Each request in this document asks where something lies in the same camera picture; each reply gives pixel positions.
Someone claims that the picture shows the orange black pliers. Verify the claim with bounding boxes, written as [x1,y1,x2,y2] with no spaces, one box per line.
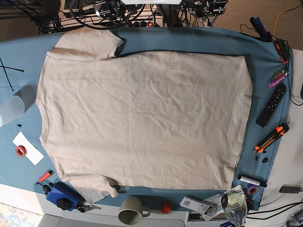
[274,39,289,63]

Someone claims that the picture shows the white barcode package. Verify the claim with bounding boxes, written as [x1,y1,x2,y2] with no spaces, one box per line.
[179,196,214,214]

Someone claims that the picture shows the beige T-shirt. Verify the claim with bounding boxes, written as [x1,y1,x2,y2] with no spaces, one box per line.
[36,28,253,203]

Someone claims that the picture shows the black power strip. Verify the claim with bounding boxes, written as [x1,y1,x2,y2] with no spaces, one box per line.
[128,21,160,27]

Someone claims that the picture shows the black remote control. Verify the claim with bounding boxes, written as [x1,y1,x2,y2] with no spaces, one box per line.
[256,84,286,128]

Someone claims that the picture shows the black phone on table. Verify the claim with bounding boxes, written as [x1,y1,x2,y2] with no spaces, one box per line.
[279,185,303,194]

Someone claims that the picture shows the blue table cloth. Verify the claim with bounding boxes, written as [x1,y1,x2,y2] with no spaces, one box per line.
[0,26,294,211]

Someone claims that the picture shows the metal keys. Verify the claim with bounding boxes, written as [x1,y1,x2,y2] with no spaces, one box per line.
[77,205,101,213]

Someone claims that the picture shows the frosted plastic cup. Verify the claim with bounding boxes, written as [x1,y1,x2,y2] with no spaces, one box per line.
[0,96,25,127]

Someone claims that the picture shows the blue box with knob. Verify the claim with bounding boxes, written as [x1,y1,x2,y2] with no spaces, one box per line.
[46,182,83,211]

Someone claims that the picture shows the orange marker pen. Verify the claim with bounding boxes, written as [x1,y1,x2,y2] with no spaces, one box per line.
[36,170,53,184]

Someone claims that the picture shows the beige ceramic mug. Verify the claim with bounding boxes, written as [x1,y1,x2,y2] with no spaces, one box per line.
[118,196,151,226]

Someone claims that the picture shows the black thin rods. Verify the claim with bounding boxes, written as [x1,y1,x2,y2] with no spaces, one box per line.
[0,58,24,91]

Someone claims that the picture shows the red tape roll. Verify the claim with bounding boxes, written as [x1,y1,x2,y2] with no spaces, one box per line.
[15,145,27,157]

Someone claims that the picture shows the purple tape roll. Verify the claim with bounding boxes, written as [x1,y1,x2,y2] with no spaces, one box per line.
[247,184,258,195]

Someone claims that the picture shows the white black marker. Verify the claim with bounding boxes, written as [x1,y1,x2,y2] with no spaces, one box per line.
[238,175,267,188]

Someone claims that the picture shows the small red cube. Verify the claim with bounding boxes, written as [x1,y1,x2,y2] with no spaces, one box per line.
[161,202,171,214]

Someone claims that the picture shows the white paper sheet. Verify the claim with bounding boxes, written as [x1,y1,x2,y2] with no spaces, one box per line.
[12,132,44,166]

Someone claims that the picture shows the orange black utility knife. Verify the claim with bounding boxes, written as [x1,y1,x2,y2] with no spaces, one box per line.
[253,123,289,153]

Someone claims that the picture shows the clear wine glass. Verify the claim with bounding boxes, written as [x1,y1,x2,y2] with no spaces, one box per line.
[221,189,248,227]

